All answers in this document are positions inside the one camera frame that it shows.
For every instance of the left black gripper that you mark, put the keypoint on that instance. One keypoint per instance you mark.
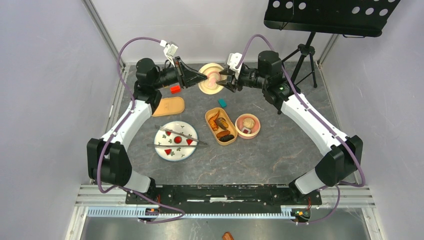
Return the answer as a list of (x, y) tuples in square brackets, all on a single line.
[(187, 76)]

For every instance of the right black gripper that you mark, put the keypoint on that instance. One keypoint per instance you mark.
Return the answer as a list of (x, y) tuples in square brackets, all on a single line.
[(230, 83)]

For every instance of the cream round lid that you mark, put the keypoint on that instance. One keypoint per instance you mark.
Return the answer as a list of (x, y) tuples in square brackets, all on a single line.
[(210, 86)]

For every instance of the tan oblong box lid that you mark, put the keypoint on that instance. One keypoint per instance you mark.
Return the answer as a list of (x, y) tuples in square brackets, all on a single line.
[(169, 106)]

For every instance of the fried chicken wing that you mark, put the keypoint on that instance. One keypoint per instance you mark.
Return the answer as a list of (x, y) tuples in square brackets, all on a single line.
[(212, 121)]

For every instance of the white steamed bun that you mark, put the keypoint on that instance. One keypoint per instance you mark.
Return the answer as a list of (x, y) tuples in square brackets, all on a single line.
[(248, 122)]

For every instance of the sushi piece red centre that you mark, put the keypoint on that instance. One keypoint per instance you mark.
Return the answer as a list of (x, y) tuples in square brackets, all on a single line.
[(246, 130)]

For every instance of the fried chicken nugget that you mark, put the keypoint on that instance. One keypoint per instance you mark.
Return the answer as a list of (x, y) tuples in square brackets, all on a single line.
[(223, 133)]

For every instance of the black sea cucumber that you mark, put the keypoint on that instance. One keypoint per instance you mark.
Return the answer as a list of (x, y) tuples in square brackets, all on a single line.
[(226, 138)]

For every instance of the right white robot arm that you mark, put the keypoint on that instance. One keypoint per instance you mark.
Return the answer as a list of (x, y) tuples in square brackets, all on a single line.
[(341, 153)]

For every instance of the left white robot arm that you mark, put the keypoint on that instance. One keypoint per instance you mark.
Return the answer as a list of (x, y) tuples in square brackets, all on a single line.
[(107, 158)]

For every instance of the tan oblong lunch box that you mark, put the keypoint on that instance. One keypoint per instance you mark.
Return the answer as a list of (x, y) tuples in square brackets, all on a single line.
[(231, 128)]

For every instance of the large red block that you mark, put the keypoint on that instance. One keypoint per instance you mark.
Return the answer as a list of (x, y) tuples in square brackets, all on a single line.
[(175, 89)]

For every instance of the teal block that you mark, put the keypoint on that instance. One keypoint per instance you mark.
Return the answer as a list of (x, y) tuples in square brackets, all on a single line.
[(222, 103)]

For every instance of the pink round bowl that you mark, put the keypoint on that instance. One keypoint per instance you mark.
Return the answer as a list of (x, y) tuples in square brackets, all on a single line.
[(255, 129)]

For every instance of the white patterned plate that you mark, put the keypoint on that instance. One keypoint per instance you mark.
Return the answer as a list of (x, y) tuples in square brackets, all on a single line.
[(174, 147)]

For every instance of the black music stand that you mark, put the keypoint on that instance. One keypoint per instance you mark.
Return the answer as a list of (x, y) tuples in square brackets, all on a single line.
[(351, 18)]

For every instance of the brown object at bottom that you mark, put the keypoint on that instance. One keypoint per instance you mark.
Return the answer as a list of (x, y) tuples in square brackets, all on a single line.
[(227, 236)]

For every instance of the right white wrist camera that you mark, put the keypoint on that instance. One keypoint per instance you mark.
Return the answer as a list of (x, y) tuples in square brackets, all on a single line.
[(233, 61)]

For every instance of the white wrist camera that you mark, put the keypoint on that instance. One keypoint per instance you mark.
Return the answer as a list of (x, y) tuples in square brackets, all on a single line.
[(169, 50), (233, 61)]

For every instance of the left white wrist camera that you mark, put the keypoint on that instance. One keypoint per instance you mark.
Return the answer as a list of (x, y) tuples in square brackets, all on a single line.
[(169, 50)]

